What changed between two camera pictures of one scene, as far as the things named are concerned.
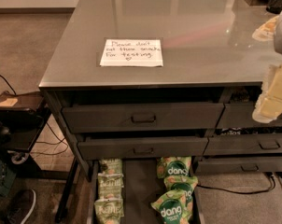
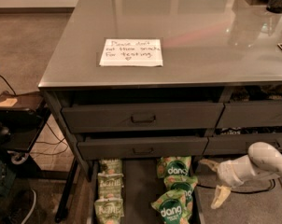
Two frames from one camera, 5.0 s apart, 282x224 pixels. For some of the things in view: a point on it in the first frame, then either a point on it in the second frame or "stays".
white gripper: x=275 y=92 to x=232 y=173
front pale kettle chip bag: x=109 y=210 stays
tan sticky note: x=8 y=102 stays
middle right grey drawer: x=247 y=145 stays
